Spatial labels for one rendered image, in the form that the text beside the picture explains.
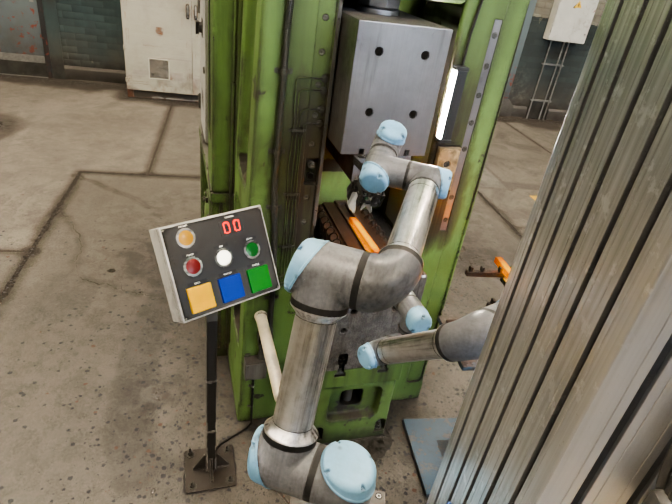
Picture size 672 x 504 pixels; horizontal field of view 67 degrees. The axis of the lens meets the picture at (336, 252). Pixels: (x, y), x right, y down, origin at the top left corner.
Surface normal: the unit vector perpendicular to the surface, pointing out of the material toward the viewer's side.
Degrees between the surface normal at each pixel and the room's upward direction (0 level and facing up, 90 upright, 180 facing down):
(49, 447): 0
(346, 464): 7
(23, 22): 90
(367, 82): 90
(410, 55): 90
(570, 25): 90
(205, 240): 60
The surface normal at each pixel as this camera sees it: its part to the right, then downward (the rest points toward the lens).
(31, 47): 0.18, 0.52
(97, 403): 0.13, -0.85
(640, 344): -0.08, 0.50
